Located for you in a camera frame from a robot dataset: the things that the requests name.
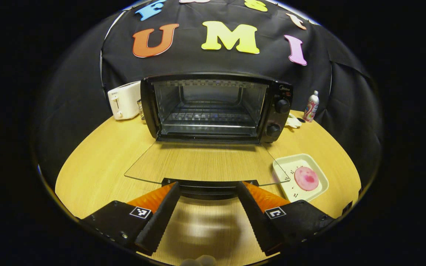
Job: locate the white toaster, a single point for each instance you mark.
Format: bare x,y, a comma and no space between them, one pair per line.
124,99

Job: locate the pink and white spray can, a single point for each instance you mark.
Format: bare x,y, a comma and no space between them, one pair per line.
311,109

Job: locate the pink round cake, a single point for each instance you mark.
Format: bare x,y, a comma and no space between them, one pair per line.
306,178

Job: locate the white divided dish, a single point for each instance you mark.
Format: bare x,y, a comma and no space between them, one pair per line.
292,123

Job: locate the white square plate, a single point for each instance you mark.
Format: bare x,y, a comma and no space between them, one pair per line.
309,160

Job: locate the small black round cap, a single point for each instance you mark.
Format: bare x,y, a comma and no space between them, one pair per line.
301,120

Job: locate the black electric oven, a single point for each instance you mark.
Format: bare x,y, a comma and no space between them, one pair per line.
279,122

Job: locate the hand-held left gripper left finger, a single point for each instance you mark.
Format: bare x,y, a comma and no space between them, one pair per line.
161,221

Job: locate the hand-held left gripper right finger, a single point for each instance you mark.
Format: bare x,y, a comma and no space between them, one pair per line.
253,218

